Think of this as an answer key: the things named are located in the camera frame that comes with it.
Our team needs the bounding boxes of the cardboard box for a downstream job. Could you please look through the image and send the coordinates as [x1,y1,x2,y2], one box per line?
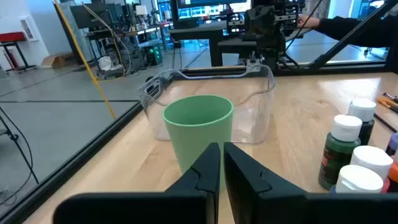
[40,52,76,70]

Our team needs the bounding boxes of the red paint bottle white cap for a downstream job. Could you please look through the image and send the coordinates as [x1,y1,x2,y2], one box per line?
[350,145,394,194]

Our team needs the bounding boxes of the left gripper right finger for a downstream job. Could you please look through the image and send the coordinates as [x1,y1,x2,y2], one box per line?
[223,142,398,224]

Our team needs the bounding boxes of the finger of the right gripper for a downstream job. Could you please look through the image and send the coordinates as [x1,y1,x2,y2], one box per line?
[226,7,262,40]
[261,2,300,40]

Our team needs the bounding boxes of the white plastic bag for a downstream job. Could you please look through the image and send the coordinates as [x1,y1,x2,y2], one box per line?
[98,55,114,72]

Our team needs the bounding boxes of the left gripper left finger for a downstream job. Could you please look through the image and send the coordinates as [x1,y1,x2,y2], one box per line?
[52,142,221,224]

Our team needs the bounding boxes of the dark green paint bottle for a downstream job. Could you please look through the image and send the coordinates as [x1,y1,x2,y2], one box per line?
[318,114,363,191]

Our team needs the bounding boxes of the cluttered equipment bench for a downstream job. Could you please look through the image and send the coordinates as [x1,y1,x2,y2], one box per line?
[68,0,170,79]

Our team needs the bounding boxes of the person's hand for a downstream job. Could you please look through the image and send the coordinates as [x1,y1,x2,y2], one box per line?
[297,14,321,29]

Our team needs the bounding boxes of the computer tower green lights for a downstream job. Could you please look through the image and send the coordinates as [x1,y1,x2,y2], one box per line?
[144,45,163,67]

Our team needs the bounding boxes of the white wall panel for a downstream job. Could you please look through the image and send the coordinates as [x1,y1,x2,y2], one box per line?
[19,14,40,42]

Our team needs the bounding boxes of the yellow floor cable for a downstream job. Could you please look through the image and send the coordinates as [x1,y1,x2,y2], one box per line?
[52,0,118,121]

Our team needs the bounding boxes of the clear plastic bin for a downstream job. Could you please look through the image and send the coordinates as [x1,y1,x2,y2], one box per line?
[138,64,276,144]

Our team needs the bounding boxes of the light green plastic cup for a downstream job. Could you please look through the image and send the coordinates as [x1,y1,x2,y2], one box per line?
[161,95,234,190]

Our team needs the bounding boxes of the black paint bottle white cap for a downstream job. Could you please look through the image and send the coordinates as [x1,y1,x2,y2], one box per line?
[347,98,377,146]

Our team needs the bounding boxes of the computer monitor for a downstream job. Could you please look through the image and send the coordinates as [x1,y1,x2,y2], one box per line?
[176,0,253,22]

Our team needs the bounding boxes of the workstation monitor shelf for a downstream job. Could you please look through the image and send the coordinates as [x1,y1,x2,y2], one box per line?
[169,21,229,68]

